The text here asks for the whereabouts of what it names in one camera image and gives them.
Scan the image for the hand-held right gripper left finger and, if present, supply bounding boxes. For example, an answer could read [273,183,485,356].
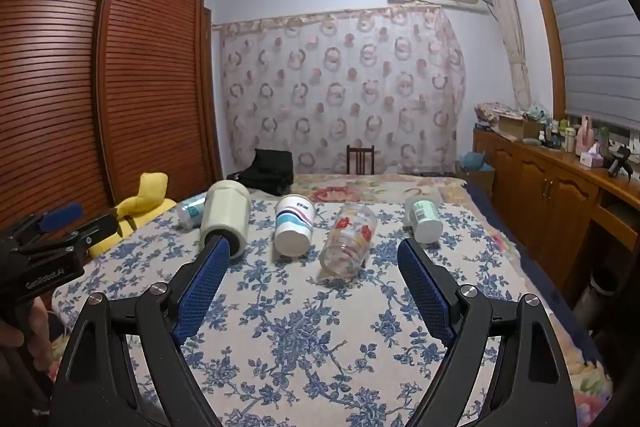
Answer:
[50,237,233,427]

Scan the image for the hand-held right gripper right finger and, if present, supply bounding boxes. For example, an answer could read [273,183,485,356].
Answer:
[396,237,577,427]

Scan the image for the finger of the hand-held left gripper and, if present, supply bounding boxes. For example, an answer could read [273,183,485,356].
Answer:
[11,203,85,242]
[59,213,121,260]

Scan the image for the white cup green label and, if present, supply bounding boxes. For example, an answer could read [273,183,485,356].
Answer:
[403,195,445,244]

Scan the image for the clear glass cup red flowers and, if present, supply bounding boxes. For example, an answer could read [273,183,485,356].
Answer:
[320,203,379,279]

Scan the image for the white striped paper cup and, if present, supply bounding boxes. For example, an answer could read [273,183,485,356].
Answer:
[272,194,316,257]

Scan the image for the person's left hand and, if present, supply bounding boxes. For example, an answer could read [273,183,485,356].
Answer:
[0,294,55,377]

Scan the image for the yellow plush toy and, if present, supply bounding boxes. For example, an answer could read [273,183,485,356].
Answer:
[90,172,177,259]

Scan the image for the small clear teal bottle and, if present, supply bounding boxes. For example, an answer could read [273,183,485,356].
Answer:
[177,194,209,231]

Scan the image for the cream cylindrical bottle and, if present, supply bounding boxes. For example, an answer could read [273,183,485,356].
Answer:
[200,181,252,254]

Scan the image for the blue floral blanket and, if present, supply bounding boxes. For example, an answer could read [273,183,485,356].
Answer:
[50,196,568,427]

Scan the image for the brown cardboard box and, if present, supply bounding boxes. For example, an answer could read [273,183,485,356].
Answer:
[457,167,497,196]

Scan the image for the black bag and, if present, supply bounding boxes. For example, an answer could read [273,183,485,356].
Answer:
[227,149,295,196]

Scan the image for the blue cloth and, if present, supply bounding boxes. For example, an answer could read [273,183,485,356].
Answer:
[460,151,496,172]

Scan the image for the dark wooden chair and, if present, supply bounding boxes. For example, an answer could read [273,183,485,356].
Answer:
[346,145,376,176]

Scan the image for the brown louvered wardrobe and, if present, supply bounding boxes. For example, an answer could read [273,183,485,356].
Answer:
[0,0,224,230]

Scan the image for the wooden side cabinet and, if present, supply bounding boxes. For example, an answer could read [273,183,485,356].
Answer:
[472,127,640,308]

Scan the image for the grey trash bin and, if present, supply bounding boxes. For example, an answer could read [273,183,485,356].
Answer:
[572,267,627,324]

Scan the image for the open cardboard box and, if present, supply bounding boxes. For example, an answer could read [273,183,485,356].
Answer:
[497,114,544,140]

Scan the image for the pile of patterned cloth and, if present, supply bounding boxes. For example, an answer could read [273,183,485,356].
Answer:
[474,99,526,128]

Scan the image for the circle patterned curtain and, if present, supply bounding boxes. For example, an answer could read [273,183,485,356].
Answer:
[212,4,469,180]

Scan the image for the pink tissue box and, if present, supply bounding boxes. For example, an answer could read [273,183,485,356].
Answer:
[580,146,606,169]

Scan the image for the pink bottle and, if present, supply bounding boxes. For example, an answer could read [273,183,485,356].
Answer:
[575,116,594,156]

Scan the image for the beige tied curtain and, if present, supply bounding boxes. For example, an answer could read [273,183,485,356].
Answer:
[479,0,534,108]

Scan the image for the grey window blind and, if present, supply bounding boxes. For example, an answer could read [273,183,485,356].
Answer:
[529,0,640,128]

